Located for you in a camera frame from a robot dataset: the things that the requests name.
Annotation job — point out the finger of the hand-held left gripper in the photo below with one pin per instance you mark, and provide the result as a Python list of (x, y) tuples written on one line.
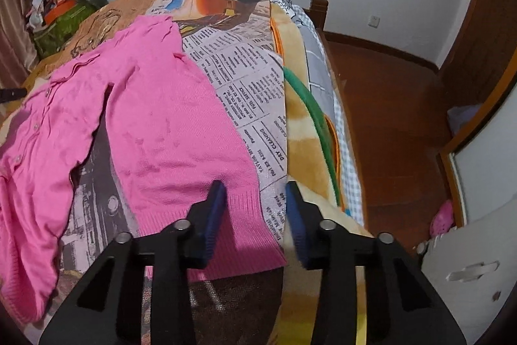
[(12, 95)]

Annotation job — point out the pink slipper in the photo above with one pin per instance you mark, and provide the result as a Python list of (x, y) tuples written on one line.
[(442, 217)]

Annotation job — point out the wooden framed door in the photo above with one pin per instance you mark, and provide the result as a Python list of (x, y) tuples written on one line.
[(464, 151)]

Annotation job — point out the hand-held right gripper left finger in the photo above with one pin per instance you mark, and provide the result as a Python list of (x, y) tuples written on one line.
[(216, 207)]

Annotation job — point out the wooden wardrobe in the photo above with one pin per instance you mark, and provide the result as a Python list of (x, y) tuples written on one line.
[(484, 46)]

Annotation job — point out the white wall socket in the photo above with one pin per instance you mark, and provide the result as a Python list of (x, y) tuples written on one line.
[(374, 20)]

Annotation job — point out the striped brown curtain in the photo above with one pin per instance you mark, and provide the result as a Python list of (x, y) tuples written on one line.
[(16, 25)]

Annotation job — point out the pink knit cardigan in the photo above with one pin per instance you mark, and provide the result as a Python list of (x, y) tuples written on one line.
[(161, 126)]

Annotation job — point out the grey patterned quilt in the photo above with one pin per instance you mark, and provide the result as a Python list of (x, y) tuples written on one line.
[(319, 58)]

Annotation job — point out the black white patterned pillow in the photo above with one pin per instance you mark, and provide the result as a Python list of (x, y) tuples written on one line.
[(280, 3)]

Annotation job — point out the green bag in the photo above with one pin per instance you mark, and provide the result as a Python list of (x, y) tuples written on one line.
[(60, 27)]

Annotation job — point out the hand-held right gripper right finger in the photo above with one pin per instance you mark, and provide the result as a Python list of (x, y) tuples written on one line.
[(293, 215)]

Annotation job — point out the lavender cloth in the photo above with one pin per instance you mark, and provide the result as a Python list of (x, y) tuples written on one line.
[(464, 118)]

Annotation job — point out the blue checked bedsheet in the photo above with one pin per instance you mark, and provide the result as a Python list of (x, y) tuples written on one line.
[(349, 167)]

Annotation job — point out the wooden bedpost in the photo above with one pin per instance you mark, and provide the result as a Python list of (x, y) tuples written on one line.
[(319, 11)]

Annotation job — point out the orange box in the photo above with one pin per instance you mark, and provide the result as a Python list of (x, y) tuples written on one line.
[(60, 5)]

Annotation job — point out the white foam box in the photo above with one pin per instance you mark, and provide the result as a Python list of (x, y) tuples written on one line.
[(464, 248)]

